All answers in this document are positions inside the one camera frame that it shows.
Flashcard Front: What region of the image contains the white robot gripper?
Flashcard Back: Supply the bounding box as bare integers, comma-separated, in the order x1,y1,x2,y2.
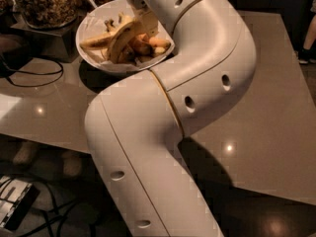
126,0,159,37

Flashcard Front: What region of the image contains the large yellow banana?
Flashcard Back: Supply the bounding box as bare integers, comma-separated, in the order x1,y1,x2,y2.
107,19,145,63

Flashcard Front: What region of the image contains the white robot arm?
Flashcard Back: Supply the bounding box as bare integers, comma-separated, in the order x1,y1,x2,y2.
85,0,256,237

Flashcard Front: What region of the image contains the small orange-yellow banana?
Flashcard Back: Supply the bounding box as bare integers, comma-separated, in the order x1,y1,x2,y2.
146,37,171,49

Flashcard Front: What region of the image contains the white ceramic bowl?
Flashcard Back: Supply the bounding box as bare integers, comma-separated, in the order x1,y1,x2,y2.
76,0,175,77

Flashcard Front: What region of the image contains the dark square jar stand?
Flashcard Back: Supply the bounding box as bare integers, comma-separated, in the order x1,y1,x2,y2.
10,19,79,63

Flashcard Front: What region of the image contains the glass jar of granola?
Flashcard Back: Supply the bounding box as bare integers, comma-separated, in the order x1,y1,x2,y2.
16,0,77,29

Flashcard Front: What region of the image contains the person's leg in background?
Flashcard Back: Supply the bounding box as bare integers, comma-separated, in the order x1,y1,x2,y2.
298,0,316,65

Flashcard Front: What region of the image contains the grey electronics box on floor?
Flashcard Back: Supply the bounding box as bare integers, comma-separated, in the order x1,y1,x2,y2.
0,176,40,231

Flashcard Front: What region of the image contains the black cable on table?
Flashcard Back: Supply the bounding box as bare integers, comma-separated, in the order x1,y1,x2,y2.
0,54,64,88

